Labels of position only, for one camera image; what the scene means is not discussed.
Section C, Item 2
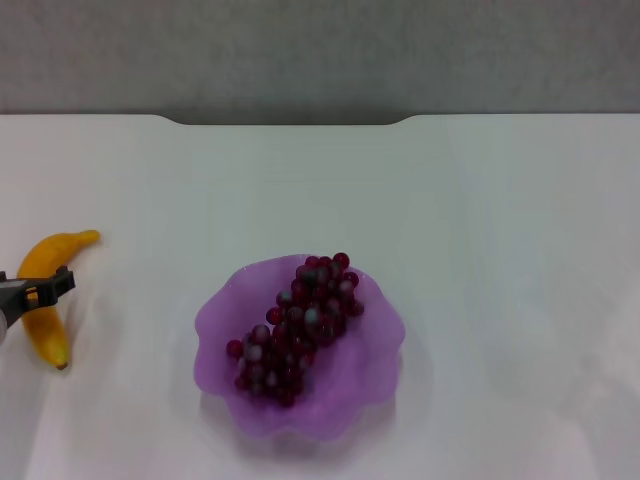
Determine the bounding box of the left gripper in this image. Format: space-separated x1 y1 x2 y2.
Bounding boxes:
0 267 77 347

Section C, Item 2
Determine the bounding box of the yellow banana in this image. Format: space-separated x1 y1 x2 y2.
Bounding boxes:
16 229 102 372

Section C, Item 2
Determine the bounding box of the dark red grape bunch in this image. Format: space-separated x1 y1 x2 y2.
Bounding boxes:
225 252 366 409

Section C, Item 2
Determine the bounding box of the purple wavy plastic bowl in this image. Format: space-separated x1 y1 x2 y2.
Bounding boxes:
192 253 407 446

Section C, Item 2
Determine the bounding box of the grey fabric partition panel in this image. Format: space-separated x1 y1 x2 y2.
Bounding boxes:
0 0 640 126

